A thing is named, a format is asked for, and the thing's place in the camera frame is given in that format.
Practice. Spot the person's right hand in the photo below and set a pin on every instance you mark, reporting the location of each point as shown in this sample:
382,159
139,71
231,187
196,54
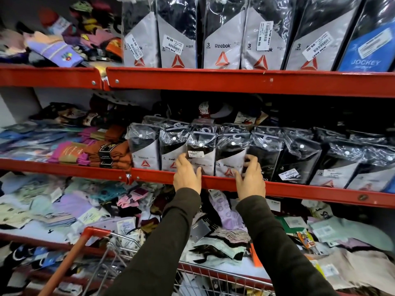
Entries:
251,183

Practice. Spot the person's left hand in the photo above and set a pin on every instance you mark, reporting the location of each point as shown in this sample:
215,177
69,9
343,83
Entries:
186,177

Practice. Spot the person's left thumb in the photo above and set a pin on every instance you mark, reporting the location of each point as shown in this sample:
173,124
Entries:
199,175

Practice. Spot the person's right thumb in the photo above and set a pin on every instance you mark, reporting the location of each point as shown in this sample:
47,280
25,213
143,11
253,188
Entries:
238,178

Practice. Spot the grey black sock packet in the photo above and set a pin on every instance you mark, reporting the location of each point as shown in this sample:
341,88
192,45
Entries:
321,30
265,27
177,27
142,36
223,33
231,149
202,146

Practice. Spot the person's right forearm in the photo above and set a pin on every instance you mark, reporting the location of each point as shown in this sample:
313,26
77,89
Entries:
277,249

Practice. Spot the person's left forearm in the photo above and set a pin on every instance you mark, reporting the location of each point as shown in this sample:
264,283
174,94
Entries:
160,249

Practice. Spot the lilac patterned sock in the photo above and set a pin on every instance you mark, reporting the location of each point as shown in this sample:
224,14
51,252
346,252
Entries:
226,212

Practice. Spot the row of black sock packets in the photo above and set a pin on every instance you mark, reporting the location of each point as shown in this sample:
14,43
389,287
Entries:
297,157

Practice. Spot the red metal shelf beam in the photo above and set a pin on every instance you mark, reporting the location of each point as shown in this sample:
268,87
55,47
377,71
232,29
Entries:
247,82
37,242
49,77
61,169
308,192

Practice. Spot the heap of dark socks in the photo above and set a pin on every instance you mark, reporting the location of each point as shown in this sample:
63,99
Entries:
277,114

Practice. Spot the orange card tag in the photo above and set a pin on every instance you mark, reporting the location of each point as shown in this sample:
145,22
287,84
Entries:
255,257

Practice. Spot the stack of brown socks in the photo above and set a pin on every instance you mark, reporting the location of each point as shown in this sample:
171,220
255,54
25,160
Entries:
114,151

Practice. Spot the mint green sock pair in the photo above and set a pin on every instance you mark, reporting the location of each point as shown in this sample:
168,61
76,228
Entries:
348,231

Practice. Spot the pink sock bundle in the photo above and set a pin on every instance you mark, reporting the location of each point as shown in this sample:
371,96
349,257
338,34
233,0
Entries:
66,152

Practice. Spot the heap of pastel mixed socks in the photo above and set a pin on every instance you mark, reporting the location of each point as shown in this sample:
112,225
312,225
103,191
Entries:
68,206

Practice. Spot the beige sock pair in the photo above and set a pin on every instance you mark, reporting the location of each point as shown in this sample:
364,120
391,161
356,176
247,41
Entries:
361,268

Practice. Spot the pile of blue flat socks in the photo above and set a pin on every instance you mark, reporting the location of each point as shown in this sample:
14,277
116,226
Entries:
31,140

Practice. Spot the pile of colourful loose socks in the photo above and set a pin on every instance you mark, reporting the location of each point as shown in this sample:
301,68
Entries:
89,30

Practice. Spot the blue black sock packet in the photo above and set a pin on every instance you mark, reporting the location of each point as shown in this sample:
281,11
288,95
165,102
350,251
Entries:
370,52

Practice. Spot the purple striped sock pair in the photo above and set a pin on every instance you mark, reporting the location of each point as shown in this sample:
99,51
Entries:
54,49

